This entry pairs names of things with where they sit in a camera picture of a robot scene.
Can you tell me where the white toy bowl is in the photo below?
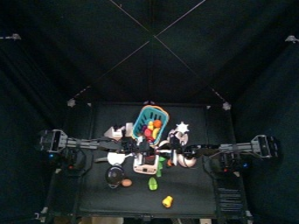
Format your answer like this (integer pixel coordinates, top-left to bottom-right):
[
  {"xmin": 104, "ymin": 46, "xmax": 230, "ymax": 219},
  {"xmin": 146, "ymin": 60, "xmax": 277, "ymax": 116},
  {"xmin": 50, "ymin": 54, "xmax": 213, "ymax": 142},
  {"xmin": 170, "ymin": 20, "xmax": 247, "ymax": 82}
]
[{"xmin": 176, "ymin": 156, "xmax": 199, "ymax": 169}]

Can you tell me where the pale yellow toy food piece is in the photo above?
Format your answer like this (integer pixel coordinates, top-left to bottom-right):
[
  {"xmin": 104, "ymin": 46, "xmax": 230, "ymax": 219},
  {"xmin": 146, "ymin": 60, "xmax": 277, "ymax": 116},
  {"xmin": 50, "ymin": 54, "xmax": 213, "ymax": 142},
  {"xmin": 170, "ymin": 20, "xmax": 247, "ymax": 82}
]
[{"xmin": 151, "ymin": 127, "xmax": 163, "ymax": 140}]

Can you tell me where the white toy induction stove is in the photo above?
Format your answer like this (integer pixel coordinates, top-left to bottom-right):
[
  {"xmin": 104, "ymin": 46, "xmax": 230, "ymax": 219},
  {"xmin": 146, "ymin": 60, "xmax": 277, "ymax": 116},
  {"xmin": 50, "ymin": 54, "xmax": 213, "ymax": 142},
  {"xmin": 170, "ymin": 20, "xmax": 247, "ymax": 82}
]
[{"xmin": 132, "ymin": 152, "xmax": 162, "ymax": 175}]

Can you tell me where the white star shaped toy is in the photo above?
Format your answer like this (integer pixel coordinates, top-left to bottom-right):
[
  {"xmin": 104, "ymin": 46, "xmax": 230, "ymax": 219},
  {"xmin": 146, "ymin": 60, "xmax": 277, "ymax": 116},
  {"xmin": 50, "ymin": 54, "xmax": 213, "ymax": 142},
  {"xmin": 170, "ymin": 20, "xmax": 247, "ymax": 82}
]
[{"xmin": 174, "ymin": 122, "xmax": 191, "ymax": 135}]

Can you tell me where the teal basket orange rim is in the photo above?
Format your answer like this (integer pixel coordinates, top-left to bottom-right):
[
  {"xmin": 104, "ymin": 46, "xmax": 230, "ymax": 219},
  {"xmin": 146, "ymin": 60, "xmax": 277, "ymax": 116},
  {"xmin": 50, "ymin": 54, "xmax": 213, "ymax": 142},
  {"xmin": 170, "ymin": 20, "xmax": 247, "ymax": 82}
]
[{"xmin": 131, "ymin": 104, "xmax": 171, "ymax": 146}]

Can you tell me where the green toy starfruit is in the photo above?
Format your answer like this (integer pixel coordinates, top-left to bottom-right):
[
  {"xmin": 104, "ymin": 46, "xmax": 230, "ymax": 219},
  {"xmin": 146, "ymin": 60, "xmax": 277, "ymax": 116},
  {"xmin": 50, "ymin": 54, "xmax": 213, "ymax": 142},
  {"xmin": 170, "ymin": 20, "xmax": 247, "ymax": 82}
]
[{"xmin": 147, "ymin": 176, "xmax": 159, "ymax": 192}]

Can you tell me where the yellow toy bell pepper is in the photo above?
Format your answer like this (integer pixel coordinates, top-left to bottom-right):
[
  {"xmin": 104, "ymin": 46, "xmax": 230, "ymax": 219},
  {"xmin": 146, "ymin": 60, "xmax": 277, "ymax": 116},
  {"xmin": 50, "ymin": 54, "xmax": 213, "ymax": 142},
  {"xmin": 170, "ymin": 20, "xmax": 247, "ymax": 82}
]
[{"xmin": 162, "ymin": 195, "xmax": 174, "ymax": 209}]

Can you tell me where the thin white cord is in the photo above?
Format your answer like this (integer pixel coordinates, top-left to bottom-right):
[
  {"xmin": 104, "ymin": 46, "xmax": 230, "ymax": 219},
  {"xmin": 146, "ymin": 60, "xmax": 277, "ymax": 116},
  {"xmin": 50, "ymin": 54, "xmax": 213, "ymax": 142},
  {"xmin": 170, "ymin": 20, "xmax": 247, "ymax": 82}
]
[
  {"xmin": 71, "ymin": 0, "xmax": 207, "ymax": 101},
  {"xmin": 107, "ymin": 0, "xmax": 230, "ymax": 104}
]

